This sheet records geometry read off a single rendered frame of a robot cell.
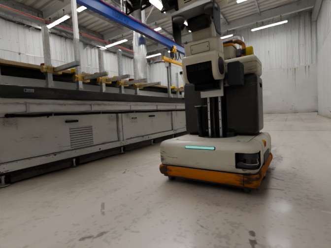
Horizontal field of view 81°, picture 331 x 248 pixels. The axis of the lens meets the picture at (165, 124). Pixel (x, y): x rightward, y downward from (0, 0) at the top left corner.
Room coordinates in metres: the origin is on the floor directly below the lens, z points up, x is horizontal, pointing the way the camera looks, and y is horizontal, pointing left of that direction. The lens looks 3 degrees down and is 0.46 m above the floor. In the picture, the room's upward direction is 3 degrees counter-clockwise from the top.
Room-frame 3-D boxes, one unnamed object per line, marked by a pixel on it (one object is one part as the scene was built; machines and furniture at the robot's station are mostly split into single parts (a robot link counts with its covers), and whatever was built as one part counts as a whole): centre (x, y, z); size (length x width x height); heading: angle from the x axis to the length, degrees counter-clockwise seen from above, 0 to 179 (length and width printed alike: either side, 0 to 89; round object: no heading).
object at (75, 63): (1.47, 0.75, 0.84); 0.43 x 0.03 x 0.04; 57
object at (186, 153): (1.41, -0.38, 0.16); 0.67 x 0.64 x 0.25; 146
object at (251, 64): (1.49, -0.43, 0.59); 0.55 x 0.34 x 0.83; 56
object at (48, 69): (1.51, 0.84, 0.84); 0.14 x 0.06 x 0.05; 147
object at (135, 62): (2.33, 0.31, 0.89); 0.04 x 0.04 x 0.48; 57
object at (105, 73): (1.68, 0.62, 0.80); 0.43 x 0.03 x 0.04; 57
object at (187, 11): (1.17, -0.21, 0.99); 0.28 x 0.16 x 0.22; 56
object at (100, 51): (1.91, 0.59, 0.88); 0.04 x 0.04 x 0.48; 57
